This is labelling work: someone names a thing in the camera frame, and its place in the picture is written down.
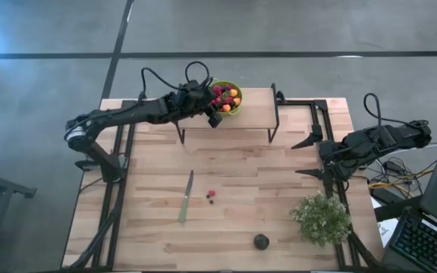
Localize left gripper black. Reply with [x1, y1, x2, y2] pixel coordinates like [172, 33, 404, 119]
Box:
[174, 79, 224, 129]

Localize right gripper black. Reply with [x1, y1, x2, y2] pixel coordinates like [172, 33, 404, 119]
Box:
[291, 124, 352, 182]

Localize green plastic colander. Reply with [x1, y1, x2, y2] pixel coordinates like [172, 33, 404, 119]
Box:
[207, 78, 244, 116]

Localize light green cucumber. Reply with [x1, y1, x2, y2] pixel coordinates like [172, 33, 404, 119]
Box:
[177, 169, 195, 224]

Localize dark toy avocado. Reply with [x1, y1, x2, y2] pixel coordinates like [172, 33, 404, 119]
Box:
[253, 234, 271, 251]

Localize wooden shelf riser black legs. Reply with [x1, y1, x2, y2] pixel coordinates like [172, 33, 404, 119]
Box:
[175, 82, 281, 145]

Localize potted plant white flowers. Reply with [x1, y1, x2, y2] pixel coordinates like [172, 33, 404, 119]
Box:
[289, 190, 352, 249]

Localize white paper sheet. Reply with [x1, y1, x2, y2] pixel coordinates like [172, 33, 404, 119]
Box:
[376, 218, 400, 248]

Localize black metal stand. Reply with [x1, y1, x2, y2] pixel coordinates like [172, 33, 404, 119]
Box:
[0, 165, 38, 268]

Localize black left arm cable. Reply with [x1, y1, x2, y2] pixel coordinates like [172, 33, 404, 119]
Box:
[139, 60, 214, 102]

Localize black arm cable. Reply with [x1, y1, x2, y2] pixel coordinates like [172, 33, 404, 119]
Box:
[363, 93, 430, 128]
[139, 60, 214, 102]

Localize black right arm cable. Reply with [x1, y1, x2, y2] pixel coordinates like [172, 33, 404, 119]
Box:
[363, 93, 430, 128]

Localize yellow cable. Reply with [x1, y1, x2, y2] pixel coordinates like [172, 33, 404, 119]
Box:
[368, 169, 435, 190]

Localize black aluminium frame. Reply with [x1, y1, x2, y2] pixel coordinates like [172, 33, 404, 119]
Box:
[61, 90, 382, 272]

